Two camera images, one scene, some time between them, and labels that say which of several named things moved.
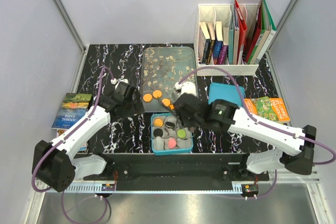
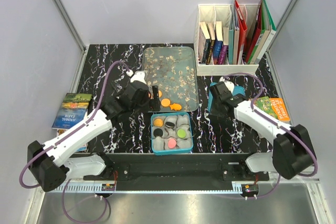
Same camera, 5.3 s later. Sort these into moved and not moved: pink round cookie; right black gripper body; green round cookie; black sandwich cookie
Moved: right black gripper body
Not moved: pink round cookie; green round cookie; black sandwich cookie
